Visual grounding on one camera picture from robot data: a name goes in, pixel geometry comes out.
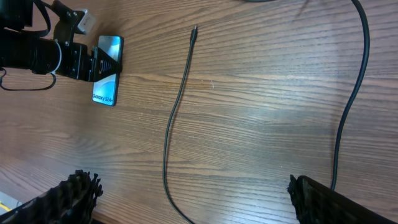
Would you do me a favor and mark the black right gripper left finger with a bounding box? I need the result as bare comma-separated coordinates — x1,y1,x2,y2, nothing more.
1,170,103,224

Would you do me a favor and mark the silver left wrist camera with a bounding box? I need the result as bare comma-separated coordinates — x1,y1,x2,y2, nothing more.
74,9,96,35

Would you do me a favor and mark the Galaxy S24 smartphone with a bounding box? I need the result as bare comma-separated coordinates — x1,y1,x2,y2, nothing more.
92,35,124,106

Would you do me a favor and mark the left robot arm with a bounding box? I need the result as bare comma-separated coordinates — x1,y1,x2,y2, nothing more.
1,0,122,82

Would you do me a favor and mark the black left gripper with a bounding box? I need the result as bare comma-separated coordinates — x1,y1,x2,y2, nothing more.
53,1,122,82

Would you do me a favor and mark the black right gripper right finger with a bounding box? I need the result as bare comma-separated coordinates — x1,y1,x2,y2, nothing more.
287,175,397,224

